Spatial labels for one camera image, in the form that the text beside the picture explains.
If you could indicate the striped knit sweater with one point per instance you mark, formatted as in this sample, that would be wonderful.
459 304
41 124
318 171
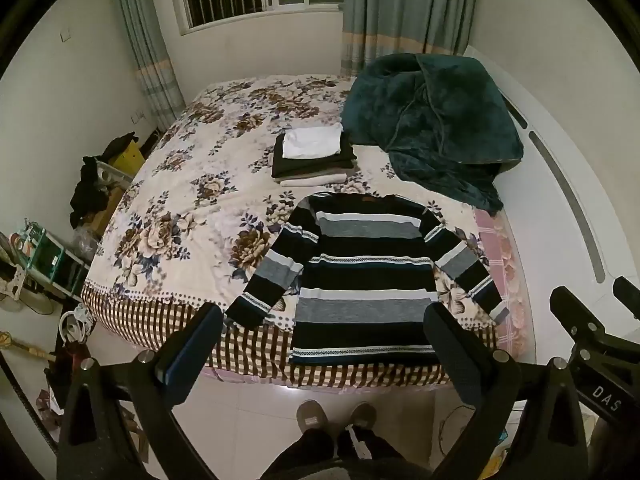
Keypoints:
360 270

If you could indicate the person's right shoe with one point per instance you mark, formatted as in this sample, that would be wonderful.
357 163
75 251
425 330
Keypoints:
363 414

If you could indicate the black folded clothes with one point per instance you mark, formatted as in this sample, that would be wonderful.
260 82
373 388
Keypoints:
305 166

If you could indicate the person's left leg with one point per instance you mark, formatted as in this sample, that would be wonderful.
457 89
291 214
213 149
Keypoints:
300 455

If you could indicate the grey-green striped curtain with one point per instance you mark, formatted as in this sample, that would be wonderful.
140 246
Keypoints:
150 50
400 10

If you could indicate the white bed headboard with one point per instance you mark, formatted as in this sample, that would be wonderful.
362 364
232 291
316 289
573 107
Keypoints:
550 185

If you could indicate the yellow box with black clothes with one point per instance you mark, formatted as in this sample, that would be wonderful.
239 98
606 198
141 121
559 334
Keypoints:
85 195

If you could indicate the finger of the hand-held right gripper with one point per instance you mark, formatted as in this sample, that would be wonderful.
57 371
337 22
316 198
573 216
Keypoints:
580 312
629 295

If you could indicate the white fan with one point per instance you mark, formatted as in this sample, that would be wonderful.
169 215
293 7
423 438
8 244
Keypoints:
20 292

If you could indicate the person's shoe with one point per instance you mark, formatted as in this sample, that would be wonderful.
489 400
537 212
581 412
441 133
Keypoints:
311 415
363 414

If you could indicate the teal plush blanket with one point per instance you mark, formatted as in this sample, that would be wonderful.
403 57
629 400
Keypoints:
430 110

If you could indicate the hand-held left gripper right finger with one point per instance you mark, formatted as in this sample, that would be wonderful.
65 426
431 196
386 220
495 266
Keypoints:
450 345

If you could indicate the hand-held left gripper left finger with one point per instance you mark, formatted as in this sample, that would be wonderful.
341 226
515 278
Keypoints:
192 345

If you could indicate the floral bed sheet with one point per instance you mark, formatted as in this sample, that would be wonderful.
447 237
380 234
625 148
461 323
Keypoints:
200 160

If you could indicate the white folded cloth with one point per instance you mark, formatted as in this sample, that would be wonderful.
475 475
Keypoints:
312 141

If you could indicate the pink mattress cover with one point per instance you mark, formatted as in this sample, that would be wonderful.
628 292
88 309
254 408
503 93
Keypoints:
505 260

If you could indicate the green storage rack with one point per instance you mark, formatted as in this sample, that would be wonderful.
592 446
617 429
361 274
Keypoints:
45 245

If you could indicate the person's left shoe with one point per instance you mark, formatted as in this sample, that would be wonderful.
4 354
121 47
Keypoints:
311 415

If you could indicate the beige folded cloth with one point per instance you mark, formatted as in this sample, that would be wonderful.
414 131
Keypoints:
310 180

